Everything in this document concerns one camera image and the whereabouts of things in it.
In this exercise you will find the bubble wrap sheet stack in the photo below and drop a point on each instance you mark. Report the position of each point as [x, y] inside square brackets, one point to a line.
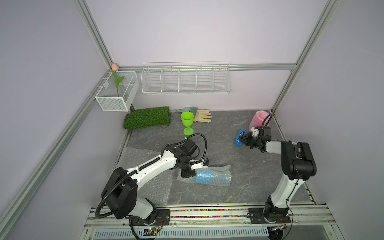
[157, 190]

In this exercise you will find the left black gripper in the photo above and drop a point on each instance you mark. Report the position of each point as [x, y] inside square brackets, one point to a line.
[190, 173]

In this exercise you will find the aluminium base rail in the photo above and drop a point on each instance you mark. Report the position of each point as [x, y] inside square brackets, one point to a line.
[304, 221]

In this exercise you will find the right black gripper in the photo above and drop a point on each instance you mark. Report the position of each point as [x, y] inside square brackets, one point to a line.
[245, 138]

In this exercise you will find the beige cloth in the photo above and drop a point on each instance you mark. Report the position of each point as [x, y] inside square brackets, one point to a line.
[203, 116]

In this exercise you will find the blue tape dispenser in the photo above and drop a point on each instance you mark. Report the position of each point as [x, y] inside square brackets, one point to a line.
[238, 141]

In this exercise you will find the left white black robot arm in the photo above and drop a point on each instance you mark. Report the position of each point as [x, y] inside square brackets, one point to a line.
[120, 195]

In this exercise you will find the artificial pink tulip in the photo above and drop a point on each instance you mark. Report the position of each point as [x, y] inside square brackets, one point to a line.
[118, 80]

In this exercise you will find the green artificial grass mat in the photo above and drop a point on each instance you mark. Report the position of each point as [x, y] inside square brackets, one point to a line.
[146, 118]

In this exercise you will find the blue plastic wine glass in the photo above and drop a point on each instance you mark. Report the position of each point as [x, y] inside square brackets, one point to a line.
[213, 177]

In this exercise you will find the small white wire basket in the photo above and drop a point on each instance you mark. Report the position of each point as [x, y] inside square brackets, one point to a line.
[107, 94]

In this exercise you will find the green plastic wine glass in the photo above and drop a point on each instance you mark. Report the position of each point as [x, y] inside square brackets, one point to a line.
[187, 120]

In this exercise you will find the long white wire shelf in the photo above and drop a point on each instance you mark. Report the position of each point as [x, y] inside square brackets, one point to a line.
[186, 78]

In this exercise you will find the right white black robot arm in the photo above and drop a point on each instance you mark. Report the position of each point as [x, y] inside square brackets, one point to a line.
[298, 165]

